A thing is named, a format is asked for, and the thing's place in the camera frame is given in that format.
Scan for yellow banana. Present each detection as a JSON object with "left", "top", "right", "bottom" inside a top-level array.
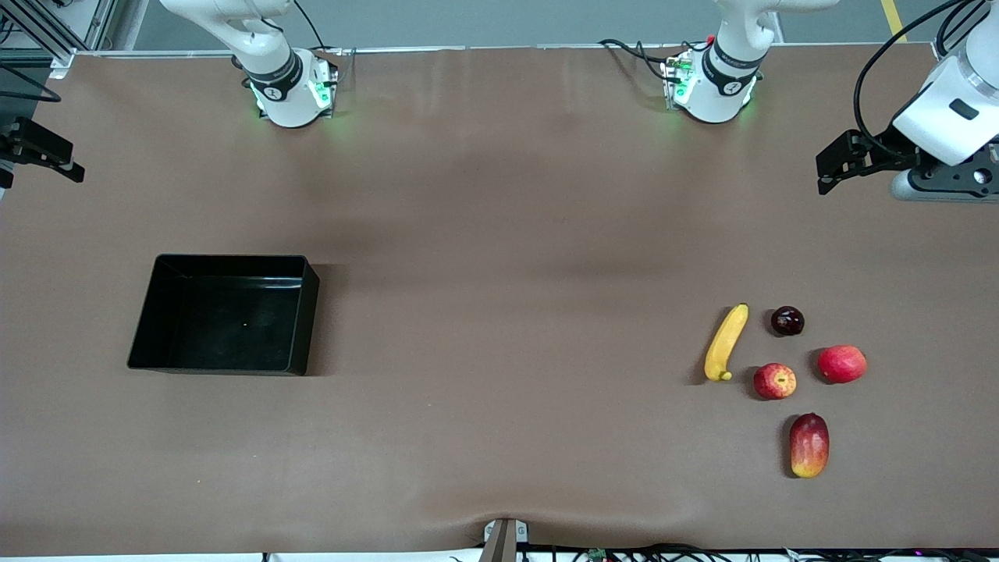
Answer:
[{"left": 704, "top": 303, "right": 750, "bottom": 382}]

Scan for red yellow apple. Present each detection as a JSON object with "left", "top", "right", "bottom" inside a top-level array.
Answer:
[{"left": 753, "top": 362, "right": 798, "bottom": 401}]

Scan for black plastic box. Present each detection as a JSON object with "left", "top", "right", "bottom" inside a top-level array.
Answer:
[{"left": 127, "top": 254, "right": 321, "bottom": 377}]

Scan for red peach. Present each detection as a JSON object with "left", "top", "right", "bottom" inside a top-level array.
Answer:
[{"left": 817, "top": 344, "right": 868, "bottom": 385}]

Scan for red yellow mango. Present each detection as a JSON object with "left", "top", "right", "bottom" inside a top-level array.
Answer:
[{"left": 788, "top": 412, "right": 830, "bottom": 479}]

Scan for metal table clamp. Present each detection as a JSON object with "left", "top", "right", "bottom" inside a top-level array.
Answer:
[{"left": 478, "top": 518, "right": 530, "bottom": 562}]

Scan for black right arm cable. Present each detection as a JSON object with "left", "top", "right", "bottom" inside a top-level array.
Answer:
[{"left": 0, "top": 61, "right": 62, "bottom": 105}]

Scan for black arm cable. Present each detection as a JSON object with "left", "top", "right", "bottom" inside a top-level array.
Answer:
[
  {"left": 0, "top": 61, "right": 62, "bottom": 105},
  {"left": 852, "top": 0, "right": 986, "bottom": 143}
]

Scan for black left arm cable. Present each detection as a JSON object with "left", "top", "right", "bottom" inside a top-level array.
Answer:
[{"left": 852, "top": 0, "right": 986, "bottom": 143}]

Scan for aluminium frame post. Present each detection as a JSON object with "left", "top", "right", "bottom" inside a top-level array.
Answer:
[
  {"left": 932, "top": 0, "right": 999, "bottom": 62},
  {"left": 0, "top": 0, "right": 119, "bottom": 80}
]

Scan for black base cables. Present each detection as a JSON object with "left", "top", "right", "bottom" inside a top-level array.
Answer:
[{"left": 598, "top": 37, "right": 713, "bottom": 82}]

